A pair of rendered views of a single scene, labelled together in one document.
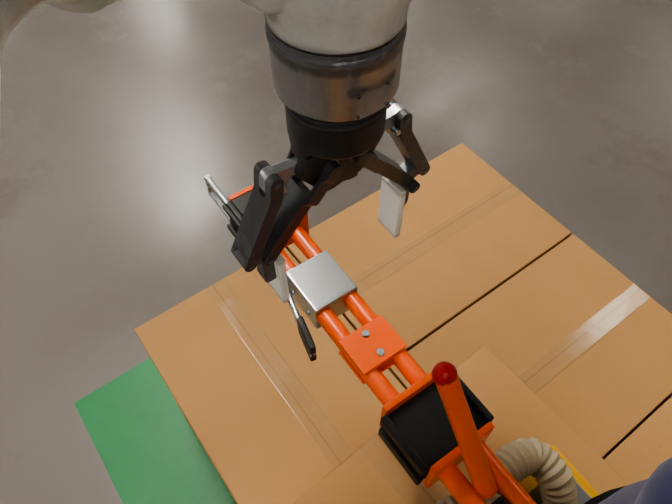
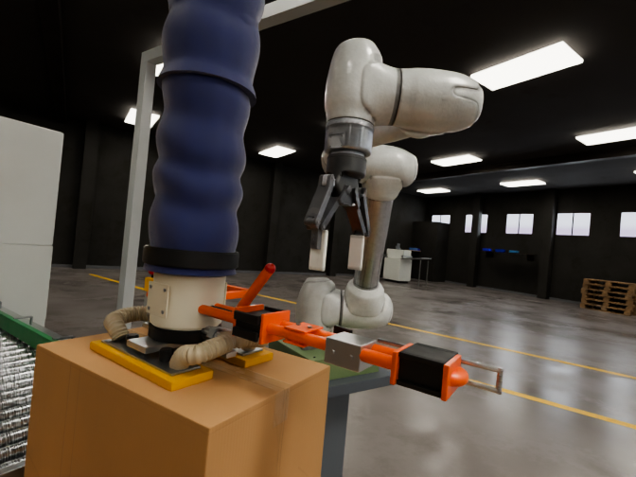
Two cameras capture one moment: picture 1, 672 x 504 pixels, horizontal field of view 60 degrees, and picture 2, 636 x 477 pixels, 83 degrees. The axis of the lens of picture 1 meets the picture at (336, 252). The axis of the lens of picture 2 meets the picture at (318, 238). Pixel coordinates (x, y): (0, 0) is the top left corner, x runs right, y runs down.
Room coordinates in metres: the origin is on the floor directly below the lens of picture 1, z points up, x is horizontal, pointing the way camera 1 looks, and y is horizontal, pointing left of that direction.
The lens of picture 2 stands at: (0.95, -0.27, 1.25)
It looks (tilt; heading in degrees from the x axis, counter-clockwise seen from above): 1 degrees up; 160
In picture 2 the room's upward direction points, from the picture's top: 5 degrees clockwise
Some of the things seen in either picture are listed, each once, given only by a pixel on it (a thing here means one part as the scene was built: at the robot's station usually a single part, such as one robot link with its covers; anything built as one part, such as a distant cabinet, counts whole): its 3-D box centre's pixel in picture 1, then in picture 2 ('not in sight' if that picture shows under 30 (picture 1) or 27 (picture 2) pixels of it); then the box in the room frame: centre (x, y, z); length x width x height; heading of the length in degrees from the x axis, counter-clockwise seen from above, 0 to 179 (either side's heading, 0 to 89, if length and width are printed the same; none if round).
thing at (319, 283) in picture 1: (321, 289); (350, 350); (0.39, 0.02, 1.07); 0.07 x 0.07 x 0.04; 35
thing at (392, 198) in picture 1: (391, 206); (318, 250); (0.38, -0.06, 1.24); 0.03 x 0.01 x 0.07; 35
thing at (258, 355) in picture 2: not in sight; (215, 338); (-0.05, -0.17, 0.97); 0.34 x 0.10 x 0.05; 35
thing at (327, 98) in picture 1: (336, 54); (348, 142); (0.34, 0.00, 1.45); 0.09 x 0.09 x 0.06
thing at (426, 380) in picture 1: (434, 425); (261, 323); (0.21, -0.11, 1.07); 0.10 x 0.08 x 0.06; 125
